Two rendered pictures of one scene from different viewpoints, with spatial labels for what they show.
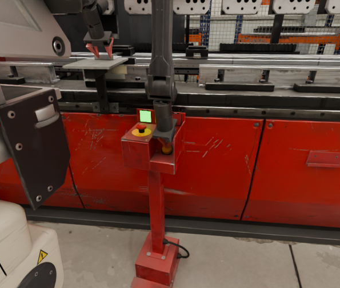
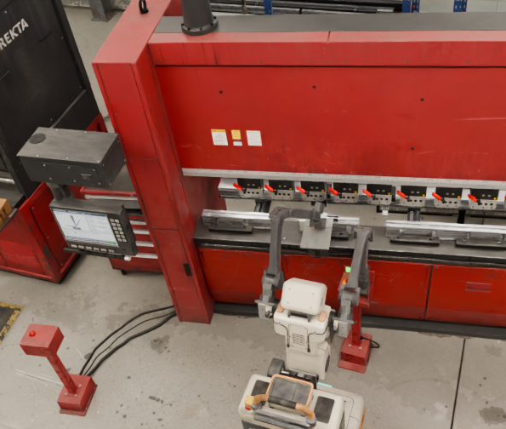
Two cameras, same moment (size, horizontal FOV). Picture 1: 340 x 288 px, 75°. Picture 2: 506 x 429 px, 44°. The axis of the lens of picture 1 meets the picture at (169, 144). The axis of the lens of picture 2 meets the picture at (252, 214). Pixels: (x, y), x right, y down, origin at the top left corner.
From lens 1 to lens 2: 3.32 m
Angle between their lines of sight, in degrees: 20
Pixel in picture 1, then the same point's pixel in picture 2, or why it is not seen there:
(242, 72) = (417, 230)
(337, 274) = (492, 360)
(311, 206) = (477, 313)
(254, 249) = (433, 342)
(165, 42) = (364, 265)
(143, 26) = not seen: hidden behind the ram
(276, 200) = (449, 309)
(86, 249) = not seen: hidden behind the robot
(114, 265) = not seen: hidden behind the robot
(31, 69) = (258, 221)
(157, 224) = (356, 328)
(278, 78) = (444, 234)
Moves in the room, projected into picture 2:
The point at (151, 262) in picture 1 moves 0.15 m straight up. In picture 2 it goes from (351, 351) to (351, 338)
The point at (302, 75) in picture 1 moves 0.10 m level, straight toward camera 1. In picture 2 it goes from (461, 233) to (454, 244)
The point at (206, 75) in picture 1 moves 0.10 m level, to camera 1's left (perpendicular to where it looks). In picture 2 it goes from (391, 231) to (375, 231)
